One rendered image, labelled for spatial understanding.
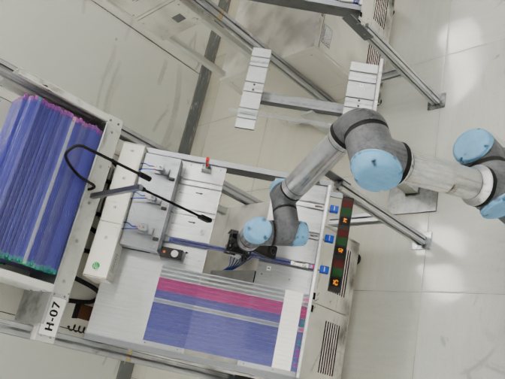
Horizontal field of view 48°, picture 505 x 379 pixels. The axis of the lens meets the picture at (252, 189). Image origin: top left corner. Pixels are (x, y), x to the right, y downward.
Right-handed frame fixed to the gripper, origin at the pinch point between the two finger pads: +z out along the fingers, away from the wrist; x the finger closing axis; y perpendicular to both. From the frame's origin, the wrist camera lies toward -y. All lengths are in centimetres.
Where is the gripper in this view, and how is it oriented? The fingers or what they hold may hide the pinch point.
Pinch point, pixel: (240, 253)
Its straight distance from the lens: 194.2
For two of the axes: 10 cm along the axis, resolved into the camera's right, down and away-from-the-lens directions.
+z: -2.3, 2.9, 9.3
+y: -9.5, -2.6, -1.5
